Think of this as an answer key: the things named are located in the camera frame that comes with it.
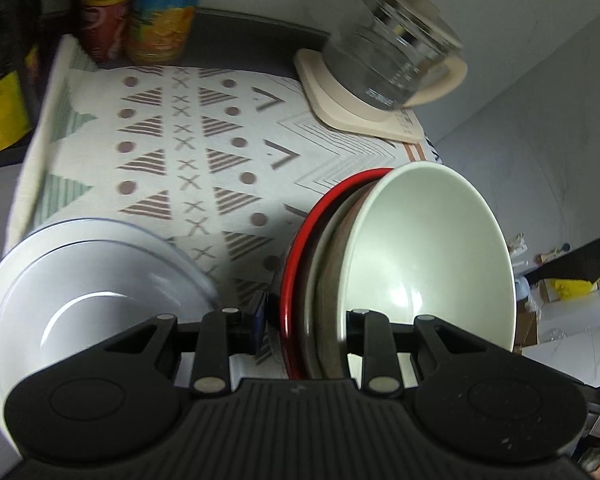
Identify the grey brown plate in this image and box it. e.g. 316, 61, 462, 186
300, 182, 376, 379

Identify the red plate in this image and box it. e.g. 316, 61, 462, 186
277, 168, 391, 380

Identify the glass electric kettle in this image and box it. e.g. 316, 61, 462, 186
322, 0, 468, 112

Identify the orange juice bottle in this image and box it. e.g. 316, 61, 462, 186
126, 0, 199, 65

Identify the yellow labelled oil jug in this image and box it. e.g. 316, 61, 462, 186
0, 44, 31, 151

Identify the large white bowl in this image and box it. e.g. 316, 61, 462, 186
338, 162, 516, 350

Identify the white blue-rimmed plate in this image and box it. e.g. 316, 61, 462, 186
0, 218, 220, 428

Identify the cream kettle base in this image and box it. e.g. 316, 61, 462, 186
293, 48, 426, 144

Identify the patterned table cloth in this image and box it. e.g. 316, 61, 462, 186
2, 32, 444, 380

